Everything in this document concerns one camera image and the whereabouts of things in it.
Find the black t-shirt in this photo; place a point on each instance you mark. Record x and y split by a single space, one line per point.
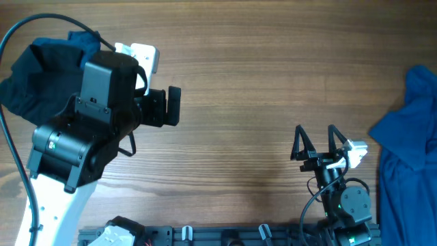
42 81

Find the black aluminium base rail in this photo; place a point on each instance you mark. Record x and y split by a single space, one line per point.
249 236

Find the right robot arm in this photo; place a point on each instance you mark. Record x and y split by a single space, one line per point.
346 201

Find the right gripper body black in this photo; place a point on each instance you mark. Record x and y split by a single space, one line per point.
319 161

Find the folded dark blue garment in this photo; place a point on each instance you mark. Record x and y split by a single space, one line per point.
83 42

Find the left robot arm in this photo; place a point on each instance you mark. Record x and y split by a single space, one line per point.
71 150

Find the blue t-shirt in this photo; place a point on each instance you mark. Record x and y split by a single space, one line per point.
407 174

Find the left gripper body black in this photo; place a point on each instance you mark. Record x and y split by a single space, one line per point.
153 108

